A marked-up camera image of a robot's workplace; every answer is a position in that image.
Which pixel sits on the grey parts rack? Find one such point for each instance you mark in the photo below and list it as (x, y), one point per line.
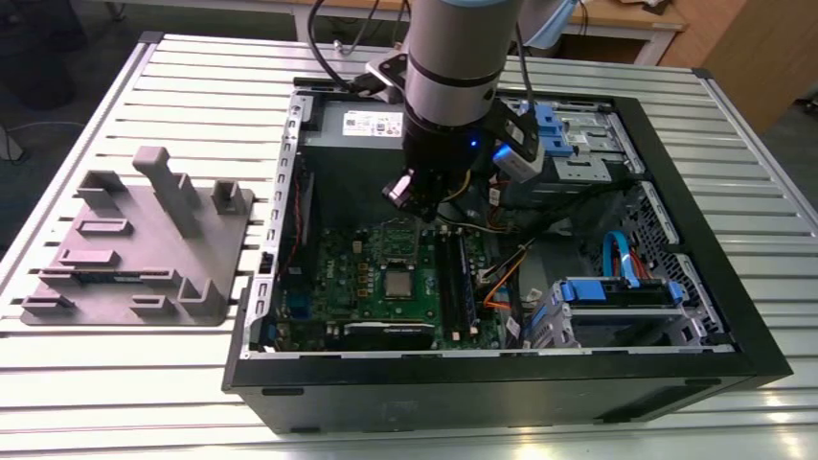
(147, 230)

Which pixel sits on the black office chair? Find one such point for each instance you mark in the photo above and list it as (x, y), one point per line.
(44, 72)

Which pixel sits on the grey power supply unit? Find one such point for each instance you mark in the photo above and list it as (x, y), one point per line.
(344, 177)

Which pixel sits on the wooden desk white frame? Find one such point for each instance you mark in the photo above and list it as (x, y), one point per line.
(639, 19)

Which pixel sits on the black PC case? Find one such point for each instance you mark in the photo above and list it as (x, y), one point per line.
(486, 383)

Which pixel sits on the hard disk in blue carrier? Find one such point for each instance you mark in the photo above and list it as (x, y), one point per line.
(584, 291)

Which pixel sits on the silver CPU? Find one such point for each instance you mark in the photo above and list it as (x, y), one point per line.
(400, 285)

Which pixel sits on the black graphics card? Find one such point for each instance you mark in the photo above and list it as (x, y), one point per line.
(383, 335)

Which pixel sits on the silver optical drive cage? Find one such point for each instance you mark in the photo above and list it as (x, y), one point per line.
(575, 172)

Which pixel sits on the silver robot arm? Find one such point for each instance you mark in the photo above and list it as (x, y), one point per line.
(447, 57)

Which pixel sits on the silver disk bay cage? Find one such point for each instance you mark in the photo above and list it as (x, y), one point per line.
(626, 314)

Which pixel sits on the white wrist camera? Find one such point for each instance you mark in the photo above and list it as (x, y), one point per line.
(519, 165)

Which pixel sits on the wooden cabinet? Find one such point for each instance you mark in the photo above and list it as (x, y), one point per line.
(754, 57)

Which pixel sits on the black RAM slot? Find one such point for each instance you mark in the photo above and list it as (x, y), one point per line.
(460, 287)
(444, 287)
(452, 287)

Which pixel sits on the green motherboard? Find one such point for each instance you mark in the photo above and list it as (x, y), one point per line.
(344, 297)

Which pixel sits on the CPU socket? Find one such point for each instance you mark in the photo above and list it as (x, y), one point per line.
(400, 299)

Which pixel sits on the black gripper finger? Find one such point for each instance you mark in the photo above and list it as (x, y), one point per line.
(440, 196)
(397, 191)

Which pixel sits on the large blue drive clip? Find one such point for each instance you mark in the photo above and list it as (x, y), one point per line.
(551, 120)

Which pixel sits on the blue RAM stick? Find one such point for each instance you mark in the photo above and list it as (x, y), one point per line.
(108, 277)

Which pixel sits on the blue board connector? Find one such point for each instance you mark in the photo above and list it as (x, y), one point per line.
(300, 306)

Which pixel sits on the white four-pin board connector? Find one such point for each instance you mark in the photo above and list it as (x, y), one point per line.
(355, 246)

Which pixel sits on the small blue drive clip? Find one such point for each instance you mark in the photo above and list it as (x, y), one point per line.
(559, 146)

